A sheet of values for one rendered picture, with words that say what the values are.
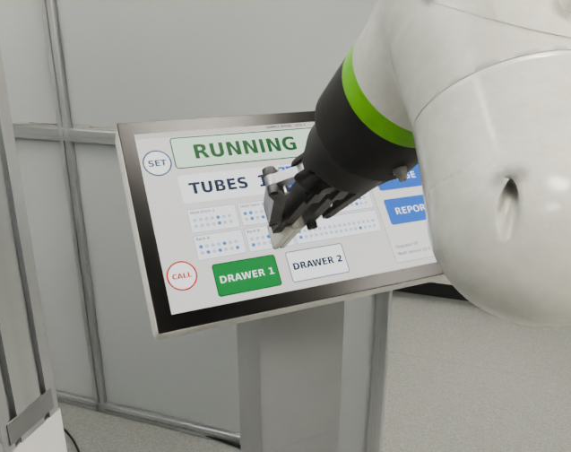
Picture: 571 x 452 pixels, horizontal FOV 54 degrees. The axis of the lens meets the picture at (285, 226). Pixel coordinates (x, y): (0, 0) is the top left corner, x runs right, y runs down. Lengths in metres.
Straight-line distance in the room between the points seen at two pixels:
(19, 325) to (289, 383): 0.54
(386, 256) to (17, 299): 0.53
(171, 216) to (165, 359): 1.23
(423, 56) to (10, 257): 0.41
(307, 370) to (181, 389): 1.06
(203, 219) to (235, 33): 0.83
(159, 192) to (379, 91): 0.49
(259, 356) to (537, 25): 0.75
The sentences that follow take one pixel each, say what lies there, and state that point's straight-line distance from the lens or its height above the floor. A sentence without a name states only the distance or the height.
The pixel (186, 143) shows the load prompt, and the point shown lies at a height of 1.17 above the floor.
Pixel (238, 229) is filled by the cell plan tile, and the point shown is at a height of 1.06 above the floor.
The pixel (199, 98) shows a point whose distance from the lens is 1.60.
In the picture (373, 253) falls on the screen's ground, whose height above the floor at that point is 1.00.
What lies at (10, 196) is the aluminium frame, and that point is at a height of 1.18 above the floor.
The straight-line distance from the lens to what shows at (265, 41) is 1.51.
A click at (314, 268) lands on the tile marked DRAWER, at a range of 0.81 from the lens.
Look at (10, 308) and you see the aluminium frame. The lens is 0.57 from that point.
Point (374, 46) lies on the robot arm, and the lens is 0.35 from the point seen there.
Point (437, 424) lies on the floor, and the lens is 2.17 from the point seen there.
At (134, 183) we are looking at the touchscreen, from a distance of 0.80.
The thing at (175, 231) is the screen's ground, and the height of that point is 1.06.
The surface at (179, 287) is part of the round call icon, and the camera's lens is 0.75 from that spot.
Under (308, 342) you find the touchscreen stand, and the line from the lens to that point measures 0.97.
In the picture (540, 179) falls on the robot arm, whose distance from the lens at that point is 0.25.
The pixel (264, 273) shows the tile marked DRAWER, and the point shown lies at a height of 1.00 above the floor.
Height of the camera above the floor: 1.33
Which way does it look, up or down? 19 degrees down
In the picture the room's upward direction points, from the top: straight up
